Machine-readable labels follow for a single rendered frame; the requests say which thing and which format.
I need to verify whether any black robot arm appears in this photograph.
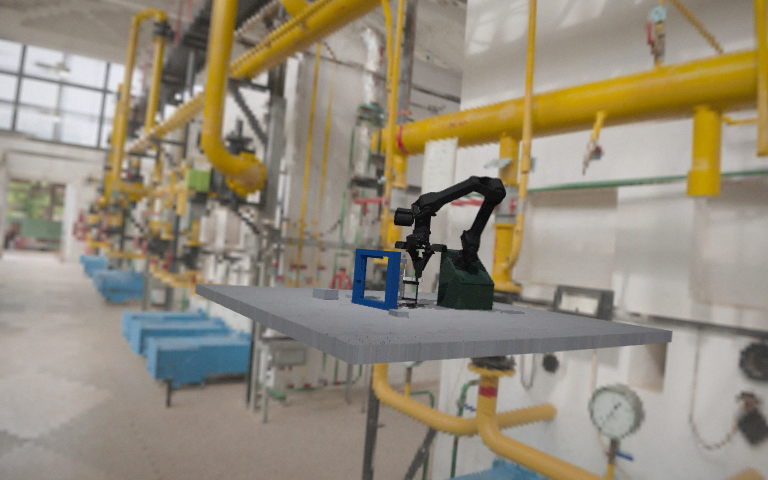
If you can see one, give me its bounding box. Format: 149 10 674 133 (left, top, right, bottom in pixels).
394 175 506 272

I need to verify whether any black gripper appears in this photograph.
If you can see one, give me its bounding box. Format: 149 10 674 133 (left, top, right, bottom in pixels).
395 227 447 271

